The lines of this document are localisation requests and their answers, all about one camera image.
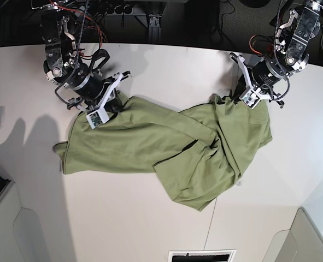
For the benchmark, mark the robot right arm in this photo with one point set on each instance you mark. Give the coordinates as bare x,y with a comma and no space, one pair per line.
62,26

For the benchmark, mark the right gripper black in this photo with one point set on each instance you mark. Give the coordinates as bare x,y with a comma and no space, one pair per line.
92,90

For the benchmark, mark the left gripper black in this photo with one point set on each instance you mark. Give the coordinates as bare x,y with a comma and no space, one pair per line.
261,78

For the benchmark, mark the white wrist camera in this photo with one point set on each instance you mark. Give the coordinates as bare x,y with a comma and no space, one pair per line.
97,118
250,98

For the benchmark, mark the aluminium table leg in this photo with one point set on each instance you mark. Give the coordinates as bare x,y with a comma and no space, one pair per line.
154,29

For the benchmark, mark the grey chair right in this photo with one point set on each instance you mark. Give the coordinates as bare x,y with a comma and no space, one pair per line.
302,242

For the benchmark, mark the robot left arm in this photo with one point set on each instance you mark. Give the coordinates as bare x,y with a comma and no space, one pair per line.
293,30

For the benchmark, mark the white framed floor vent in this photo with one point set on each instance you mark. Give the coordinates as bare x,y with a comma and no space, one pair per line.
213,255

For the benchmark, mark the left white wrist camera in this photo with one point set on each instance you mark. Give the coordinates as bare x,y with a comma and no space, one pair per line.
250,98

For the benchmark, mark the green t-shirt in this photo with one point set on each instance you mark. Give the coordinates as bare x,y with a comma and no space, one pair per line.
197,154

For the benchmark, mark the grey chair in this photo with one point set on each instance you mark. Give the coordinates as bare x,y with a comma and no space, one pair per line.
21,233
302,242

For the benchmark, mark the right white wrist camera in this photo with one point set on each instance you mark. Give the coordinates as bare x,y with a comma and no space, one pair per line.
97,118

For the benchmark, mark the grey chair left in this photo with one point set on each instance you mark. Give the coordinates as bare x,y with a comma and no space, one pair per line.
21,233

